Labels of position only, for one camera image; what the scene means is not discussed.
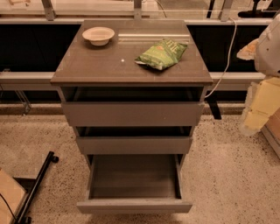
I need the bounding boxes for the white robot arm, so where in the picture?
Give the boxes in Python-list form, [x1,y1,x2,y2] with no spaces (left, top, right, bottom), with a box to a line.
[237,15,280,136]

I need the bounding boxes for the black bracket behind cabinet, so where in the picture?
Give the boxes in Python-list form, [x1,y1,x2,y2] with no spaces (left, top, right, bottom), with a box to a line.
[206,93,221,120]

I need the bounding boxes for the white paper bowl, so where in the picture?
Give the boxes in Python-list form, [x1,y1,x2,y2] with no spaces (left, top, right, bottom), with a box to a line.
[82,27,115,46]

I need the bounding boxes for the black wheeled stand leg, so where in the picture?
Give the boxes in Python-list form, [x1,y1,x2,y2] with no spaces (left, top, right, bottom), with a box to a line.
[15,151,59,224]

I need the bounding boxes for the grey drawer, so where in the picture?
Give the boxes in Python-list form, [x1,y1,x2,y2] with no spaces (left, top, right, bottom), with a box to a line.
[62,87,204,127]
[76,126,193,155]
[77,154,192,214]

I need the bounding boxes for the grey drawer cabinet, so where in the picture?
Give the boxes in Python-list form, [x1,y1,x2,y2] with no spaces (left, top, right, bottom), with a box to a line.
[50,19,214,165]

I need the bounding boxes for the black cable left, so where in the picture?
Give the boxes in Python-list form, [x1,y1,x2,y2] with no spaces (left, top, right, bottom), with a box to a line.
[0,192,18,224]

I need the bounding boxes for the white cable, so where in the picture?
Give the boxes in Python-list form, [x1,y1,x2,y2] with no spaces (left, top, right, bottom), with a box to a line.
[204,17,238,99]

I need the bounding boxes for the cardboard box right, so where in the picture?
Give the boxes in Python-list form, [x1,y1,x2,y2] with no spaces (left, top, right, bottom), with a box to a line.
[262,109,280,158]

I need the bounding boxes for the green chip bag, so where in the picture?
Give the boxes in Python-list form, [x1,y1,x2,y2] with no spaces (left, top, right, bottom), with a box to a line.
[135,39,187,71]

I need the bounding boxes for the wooden board left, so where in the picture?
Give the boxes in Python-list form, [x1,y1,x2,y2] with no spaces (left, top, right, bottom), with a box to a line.
[0,169,25,224]

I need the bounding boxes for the grey metal railing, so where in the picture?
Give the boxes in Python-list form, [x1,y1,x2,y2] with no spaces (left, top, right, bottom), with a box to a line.
[0,72,264,91]

